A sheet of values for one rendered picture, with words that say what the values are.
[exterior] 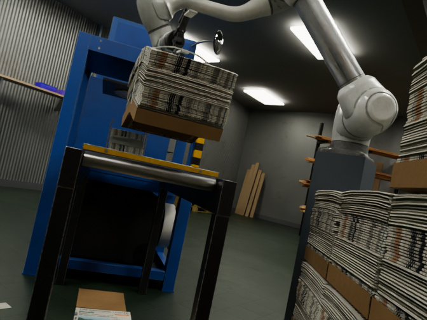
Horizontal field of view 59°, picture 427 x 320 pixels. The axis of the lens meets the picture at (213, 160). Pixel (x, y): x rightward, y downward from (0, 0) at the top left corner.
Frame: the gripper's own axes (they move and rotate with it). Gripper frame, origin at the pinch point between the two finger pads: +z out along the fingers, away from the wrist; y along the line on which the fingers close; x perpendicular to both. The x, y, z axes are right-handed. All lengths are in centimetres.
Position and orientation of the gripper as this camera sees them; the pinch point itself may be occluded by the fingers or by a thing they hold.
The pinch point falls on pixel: (188, 30)
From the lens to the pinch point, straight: 143.3
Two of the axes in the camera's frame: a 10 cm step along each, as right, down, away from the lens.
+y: -2.0, 9.8, 0.3
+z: 3.6, 1.0, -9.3
